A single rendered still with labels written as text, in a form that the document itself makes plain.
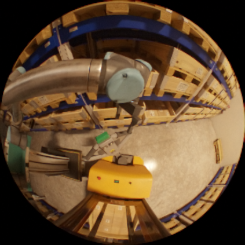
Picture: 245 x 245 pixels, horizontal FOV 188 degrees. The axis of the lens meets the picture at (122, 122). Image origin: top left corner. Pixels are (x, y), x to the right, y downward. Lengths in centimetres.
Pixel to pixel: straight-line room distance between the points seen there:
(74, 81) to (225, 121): 568
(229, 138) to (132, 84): 566
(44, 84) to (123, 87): 17
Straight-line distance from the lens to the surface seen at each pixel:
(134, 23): 77
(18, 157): 122
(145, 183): 103
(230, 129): 560
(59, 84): 18
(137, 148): 186
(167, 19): 82
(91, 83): 16
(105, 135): 41
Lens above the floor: 181
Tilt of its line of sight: 63 degrees down
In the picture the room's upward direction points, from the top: 1 degrees clockwise
